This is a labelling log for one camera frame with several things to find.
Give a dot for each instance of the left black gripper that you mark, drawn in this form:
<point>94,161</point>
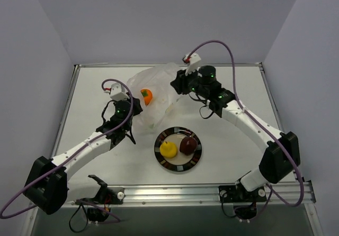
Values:
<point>136,108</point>

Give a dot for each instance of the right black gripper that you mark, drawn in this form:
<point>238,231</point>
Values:
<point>177,81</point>

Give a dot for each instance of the clear printed plastic bag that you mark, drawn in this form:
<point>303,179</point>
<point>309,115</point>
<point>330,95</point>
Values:
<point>157,79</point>

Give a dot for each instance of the orange fake fruit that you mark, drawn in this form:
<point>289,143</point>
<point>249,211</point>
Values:
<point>147,96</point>

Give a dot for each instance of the yellow fake fruit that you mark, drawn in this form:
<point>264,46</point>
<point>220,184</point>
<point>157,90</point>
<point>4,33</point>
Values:
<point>168,149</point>

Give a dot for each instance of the dark red fake apple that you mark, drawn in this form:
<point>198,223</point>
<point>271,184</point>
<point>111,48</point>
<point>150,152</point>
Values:
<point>188,145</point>

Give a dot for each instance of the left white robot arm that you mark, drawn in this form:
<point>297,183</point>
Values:
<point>47,185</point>

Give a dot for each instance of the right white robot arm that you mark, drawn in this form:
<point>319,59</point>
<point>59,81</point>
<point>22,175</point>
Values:
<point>280,150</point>

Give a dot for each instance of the black rimmed ceramic plate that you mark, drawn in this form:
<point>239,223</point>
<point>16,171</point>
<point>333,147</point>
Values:
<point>180,163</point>

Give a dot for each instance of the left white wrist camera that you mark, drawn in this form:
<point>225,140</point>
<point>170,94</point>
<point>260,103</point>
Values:
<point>116,92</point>

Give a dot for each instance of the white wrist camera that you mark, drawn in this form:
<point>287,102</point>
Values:
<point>192,63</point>
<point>116,92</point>

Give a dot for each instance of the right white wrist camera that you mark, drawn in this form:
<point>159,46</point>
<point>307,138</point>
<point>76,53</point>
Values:
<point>192,63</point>

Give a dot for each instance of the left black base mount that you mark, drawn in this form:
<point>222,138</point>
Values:
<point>99,211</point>

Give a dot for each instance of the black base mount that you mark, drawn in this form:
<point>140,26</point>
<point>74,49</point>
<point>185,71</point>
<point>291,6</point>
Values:
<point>99,211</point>
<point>244,202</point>

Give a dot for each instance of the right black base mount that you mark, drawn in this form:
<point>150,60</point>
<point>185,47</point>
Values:
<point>244,202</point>

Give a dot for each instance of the aluminium front frame rail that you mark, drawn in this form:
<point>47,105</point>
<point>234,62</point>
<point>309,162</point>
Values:
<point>167,195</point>

